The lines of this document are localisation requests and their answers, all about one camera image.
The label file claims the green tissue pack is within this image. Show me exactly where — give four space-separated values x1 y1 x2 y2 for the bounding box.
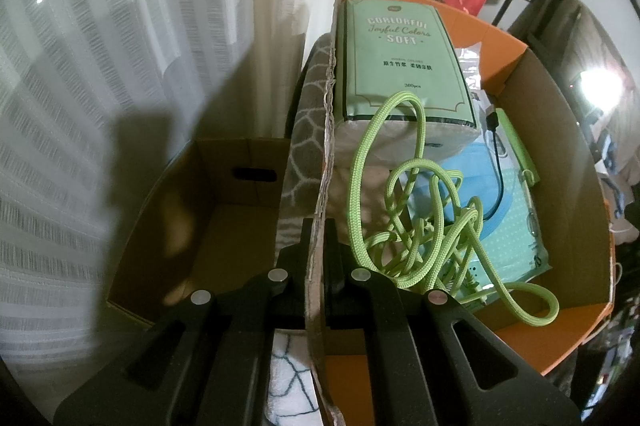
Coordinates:
332 0 483 167

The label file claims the brown cardboard box with handle hole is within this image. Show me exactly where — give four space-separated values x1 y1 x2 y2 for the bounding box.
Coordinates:
105 136 302 333

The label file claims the white curtain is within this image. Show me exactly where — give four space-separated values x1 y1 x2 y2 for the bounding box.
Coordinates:
0 0 352 382

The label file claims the orange cardboard box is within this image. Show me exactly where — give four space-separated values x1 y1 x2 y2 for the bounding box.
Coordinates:
305 0 616 426

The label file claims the green rope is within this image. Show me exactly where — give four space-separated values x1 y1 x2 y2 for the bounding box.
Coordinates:
348 90 560 325

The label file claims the blue face mask pack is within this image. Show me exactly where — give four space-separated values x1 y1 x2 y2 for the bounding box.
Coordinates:
404 140 554 303

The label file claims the black cable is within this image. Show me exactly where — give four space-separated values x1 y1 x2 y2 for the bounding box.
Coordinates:
479 106 507 223

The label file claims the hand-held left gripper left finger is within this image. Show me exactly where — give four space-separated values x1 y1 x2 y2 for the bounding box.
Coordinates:
52 217 315 426

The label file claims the grey honeycomb patterned blanket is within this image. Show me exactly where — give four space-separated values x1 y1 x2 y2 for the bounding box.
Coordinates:
265 34 337 426

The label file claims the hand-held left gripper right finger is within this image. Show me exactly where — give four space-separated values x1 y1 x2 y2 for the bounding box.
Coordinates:
324 217 577 426

